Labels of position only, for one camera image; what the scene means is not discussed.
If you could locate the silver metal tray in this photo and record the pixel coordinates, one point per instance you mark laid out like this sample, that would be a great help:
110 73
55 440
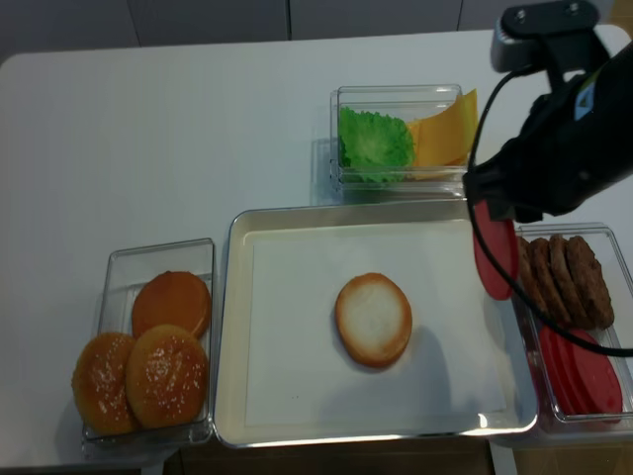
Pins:
519 414

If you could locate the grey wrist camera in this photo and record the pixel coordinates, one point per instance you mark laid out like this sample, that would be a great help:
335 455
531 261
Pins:
556 37

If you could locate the sesame bun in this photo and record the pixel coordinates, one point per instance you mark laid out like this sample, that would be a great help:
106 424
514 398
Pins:
99 384
167 377

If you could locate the left sesame bun top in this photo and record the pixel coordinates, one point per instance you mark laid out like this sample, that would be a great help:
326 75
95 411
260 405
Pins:
99 384

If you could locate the clear left bun container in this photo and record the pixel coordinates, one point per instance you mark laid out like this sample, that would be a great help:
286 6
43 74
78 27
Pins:
128 271

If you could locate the clear right patty container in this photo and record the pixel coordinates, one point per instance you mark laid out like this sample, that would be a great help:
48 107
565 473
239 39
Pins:
618 280

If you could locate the lower yellow cheese slice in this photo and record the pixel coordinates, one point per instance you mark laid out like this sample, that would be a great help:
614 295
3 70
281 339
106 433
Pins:
452 171

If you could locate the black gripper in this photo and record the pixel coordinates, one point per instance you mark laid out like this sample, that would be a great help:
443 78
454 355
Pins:
552 172

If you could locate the right sesame bun top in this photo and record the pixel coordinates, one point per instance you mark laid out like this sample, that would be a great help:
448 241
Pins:
167 377

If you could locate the clear lettuce cheese container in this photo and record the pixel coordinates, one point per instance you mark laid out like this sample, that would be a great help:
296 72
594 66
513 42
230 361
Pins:
409 103

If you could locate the yellow cheese slice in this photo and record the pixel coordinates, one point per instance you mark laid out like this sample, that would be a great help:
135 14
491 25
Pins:
446 139
452 171

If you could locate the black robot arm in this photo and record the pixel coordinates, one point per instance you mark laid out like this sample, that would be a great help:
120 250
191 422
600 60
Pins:
603 96

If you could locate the green lettuce leaf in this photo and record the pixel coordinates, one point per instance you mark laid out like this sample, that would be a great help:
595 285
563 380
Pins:
369 141

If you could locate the bottom bun on tray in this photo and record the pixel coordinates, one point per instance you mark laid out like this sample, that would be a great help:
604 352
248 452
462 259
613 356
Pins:
373 318

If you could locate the red tomato slice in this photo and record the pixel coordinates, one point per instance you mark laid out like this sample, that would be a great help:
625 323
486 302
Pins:
593 378
495 247
548 356
563 390

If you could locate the upper yellow cheese slice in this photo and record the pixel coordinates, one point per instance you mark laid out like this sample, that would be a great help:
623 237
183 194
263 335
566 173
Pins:
446 139

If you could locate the brown meat patty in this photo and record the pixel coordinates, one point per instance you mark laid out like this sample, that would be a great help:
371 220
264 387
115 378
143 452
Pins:
538 250
587 275
527 277
566 286

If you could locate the flat bun bottom in container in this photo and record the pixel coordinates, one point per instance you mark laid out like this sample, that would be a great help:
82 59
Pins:
175 298

